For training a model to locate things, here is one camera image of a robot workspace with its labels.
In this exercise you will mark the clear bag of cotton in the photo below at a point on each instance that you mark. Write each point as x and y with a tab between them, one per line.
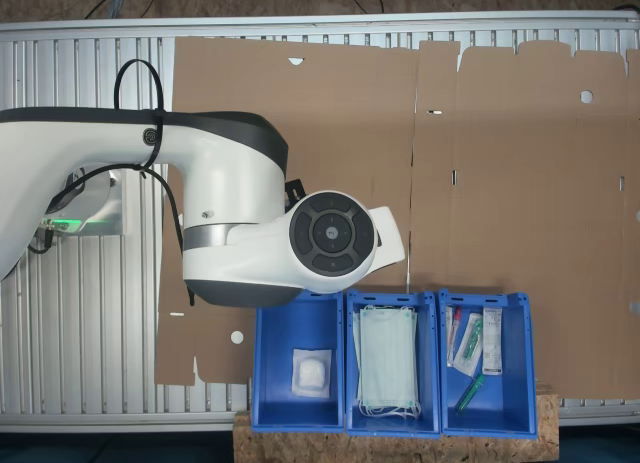
311	373

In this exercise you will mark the blue bin holding cotton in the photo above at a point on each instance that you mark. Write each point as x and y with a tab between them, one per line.
280	403

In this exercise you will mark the red tube in clear packet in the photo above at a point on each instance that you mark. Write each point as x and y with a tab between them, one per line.
451	335

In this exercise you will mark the stack of pale masks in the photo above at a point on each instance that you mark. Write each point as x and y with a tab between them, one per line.
387	358

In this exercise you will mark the blue bin holding masks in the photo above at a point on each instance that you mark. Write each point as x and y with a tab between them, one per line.
427	363

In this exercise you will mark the green syringe in clear packet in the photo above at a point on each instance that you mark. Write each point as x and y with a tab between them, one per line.
469	344

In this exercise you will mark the long white printed packet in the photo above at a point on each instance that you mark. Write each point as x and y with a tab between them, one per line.
492	343

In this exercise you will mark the brown cardboard sheet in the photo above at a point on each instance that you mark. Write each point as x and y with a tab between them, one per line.
325	93
540	208

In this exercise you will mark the loose green syringe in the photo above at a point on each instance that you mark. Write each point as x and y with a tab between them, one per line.
469	394

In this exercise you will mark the blue bin holding syringes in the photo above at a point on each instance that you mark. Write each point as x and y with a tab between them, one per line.
515	363

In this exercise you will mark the chipboard wood block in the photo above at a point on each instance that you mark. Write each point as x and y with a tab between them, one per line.
400	450

